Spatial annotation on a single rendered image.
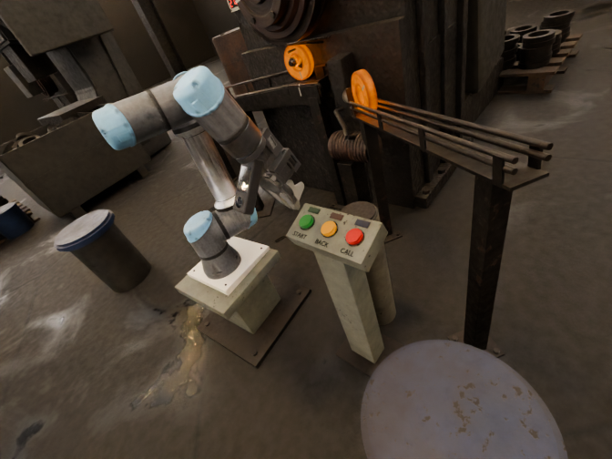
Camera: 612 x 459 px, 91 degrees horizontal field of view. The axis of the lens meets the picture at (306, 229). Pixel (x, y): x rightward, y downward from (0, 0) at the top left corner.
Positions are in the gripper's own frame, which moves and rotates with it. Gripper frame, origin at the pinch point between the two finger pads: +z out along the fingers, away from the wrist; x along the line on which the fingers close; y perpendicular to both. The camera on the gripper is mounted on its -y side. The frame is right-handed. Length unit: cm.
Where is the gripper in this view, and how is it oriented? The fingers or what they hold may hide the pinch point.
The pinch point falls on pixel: (293, 208)
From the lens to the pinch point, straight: 73.5
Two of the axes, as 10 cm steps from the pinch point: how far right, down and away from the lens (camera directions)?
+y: 4.9, -8.4, 2.4
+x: -7.3, -2.4, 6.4
